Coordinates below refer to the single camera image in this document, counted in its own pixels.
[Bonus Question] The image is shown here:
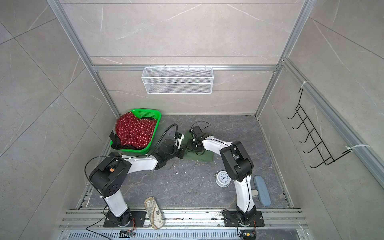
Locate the green skirt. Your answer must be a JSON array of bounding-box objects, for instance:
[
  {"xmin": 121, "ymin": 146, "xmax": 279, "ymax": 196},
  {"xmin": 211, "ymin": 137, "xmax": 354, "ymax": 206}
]
[{"xmin": 181, "ymin": 131, "xmax": 214, "ymax": 163}]

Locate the red polka dot skirt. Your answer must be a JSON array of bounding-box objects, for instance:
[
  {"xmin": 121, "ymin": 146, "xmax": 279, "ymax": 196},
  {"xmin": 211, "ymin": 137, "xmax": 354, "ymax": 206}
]
[{"xmin": 115, "ymin": 112, "xmax": 157, "ymax": 150}]

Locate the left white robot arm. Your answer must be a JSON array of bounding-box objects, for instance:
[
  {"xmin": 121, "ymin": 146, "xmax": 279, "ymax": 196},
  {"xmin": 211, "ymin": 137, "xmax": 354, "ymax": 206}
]
[{"xmin": 88, "ymin": 133, "xmax": 184, "ymax": 227}]

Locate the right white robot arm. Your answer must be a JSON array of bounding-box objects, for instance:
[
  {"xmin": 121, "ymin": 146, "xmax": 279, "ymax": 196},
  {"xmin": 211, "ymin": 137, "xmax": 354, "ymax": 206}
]
[{"xmin": 187, "ymin": 126, "xmax": 257, "ymax": 225}]

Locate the green plastic basket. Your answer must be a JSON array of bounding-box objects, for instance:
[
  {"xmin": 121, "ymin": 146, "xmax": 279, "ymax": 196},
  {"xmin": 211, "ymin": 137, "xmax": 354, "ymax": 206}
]
[{"xmin": 110, "ymin": 109, "xmax": 162, "ymax": 155}]

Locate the white round clock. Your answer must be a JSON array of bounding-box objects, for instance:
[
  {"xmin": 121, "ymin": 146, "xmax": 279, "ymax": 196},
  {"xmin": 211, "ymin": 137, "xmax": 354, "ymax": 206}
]
[{"xmin": 215, "ymin": 171, "xmax": 232, "ymax": 188}]

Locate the patterned beige shoe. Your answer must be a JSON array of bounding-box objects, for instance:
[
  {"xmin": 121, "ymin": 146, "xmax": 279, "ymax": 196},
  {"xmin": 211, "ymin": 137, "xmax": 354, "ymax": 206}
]
[{"xmin": 144, "ymin": 197, "xmax": 165, "ymax": 230}]

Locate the beige small remote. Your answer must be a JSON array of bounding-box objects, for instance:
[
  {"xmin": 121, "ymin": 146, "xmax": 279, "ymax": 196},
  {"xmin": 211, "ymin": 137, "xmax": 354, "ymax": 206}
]
[{"xmin": 251, "ymin": 190, "xmax": 259, "ymax": 197}]

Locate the blue grey insole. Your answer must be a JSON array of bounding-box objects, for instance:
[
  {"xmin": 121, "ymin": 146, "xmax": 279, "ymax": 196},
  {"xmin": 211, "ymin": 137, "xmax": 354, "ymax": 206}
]
[{"xmin": 254, "ymin": 176, "xmax": 271, "ymax": 207}]

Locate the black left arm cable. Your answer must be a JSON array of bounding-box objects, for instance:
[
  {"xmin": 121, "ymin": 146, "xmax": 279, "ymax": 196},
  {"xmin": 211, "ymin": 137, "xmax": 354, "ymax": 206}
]
[{"xmin": 146, "ymin": 123, "xmax": 179, "ymax": 157}]

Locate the white wire mesh basket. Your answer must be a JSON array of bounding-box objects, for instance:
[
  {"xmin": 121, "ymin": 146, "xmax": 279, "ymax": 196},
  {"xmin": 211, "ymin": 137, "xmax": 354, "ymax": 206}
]
[{"xmin": 142, "ymin": 66, "xmax": 214, "ymax": 94}]

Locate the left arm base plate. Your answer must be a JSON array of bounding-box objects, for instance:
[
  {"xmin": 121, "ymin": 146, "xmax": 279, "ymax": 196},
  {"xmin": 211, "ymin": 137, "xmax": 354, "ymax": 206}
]
[{"xmin": 103, "ymin": 211, "xmax": 147, "ymax": 228}]

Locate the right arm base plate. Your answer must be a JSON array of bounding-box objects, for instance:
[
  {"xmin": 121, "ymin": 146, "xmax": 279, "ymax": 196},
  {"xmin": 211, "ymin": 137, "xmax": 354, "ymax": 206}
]
[{"xmin": 222, "ymin": 210, "xmax": 265, "ymax": 227}]

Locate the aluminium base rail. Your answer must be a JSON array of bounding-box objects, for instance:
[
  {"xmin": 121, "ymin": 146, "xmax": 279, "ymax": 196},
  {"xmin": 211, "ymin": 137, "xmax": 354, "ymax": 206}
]
[{"xmin": 56, "ymin": 208, "xmax": 313, "ymax": 240}]

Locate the black wall hook rack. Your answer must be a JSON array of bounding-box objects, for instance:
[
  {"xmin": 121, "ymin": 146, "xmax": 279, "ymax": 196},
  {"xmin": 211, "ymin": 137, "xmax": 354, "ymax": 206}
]
[{"xmin": 287, "ymin": 89, "xmax": 353, "ymax": 169}]

